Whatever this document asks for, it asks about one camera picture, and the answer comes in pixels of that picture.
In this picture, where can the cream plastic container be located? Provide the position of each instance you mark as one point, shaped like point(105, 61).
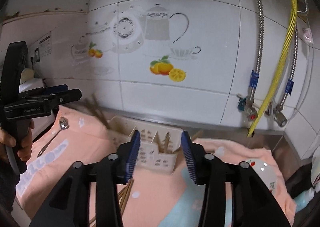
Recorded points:
point(27, 74)

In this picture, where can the peach printed towel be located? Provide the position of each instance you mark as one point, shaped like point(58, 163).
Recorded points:
point(155, 197)

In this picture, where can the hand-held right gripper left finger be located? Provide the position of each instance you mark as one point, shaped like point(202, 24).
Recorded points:
point(133, 153)

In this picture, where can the white countertop appliance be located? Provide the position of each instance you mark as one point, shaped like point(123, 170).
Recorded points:
point(32, 85)

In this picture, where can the beige plastic utensil holder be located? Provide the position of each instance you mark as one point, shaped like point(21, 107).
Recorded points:
point(165, 160)

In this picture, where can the metal valve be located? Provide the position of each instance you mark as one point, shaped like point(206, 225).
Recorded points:
point(278, 115)

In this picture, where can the white bowl with cherry print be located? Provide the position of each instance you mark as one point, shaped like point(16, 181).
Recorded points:
point(265, 174)

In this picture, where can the light blue bottle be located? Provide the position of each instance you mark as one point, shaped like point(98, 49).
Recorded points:
point(303, 199)

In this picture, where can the pink paper label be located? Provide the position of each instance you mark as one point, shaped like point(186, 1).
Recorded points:
point(308, 35)

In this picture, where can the person's left hand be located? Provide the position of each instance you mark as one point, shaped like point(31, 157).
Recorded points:
point(26, 142)

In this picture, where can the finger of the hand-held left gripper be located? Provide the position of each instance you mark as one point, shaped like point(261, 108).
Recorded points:
point(67, 95)
point(58, 88)

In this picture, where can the black wall socket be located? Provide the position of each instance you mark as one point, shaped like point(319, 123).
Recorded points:
point(37, 54)

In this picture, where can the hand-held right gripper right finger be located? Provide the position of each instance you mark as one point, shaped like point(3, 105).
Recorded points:
point(187, 157)

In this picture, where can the metal spoon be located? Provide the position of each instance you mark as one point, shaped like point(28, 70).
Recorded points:
point(63, 123)

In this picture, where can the white wall notice sticker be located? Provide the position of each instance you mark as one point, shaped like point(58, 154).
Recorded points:
point(45, 43)

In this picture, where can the pile of wooden chopsticks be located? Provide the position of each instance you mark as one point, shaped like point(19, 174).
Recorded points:
point(126, 195)

